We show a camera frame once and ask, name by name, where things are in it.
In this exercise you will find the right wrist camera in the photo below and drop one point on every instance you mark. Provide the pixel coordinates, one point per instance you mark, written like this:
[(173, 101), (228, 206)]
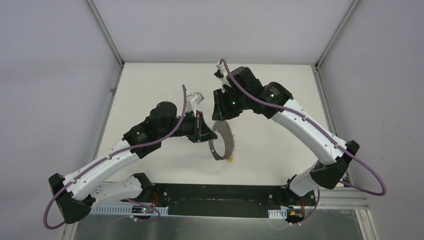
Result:
[(222, 74)]

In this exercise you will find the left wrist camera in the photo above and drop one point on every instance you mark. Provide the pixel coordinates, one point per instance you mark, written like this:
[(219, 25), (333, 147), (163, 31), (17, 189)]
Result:
[(193, 100)]

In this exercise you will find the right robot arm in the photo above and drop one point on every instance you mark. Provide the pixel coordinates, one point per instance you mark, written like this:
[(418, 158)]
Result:
[(276, 103)]

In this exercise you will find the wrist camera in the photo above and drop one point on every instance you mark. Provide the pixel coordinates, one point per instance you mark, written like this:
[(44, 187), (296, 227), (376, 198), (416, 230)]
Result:
[(222, 74), (193, 100)]

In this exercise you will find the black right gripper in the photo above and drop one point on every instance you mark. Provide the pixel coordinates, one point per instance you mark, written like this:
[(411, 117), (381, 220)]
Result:
[(221, 112)]

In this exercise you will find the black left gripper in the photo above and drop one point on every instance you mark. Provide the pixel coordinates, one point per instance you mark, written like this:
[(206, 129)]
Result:
[(199, 126)]

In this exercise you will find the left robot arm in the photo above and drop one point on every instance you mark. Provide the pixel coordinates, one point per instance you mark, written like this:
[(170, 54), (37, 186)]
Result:
[(77, 193)]

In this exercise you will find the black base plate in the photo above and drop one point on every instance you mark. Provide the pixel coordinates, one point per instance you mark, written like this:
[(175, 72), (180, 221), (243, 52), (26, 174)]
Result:
[(234, 201)]

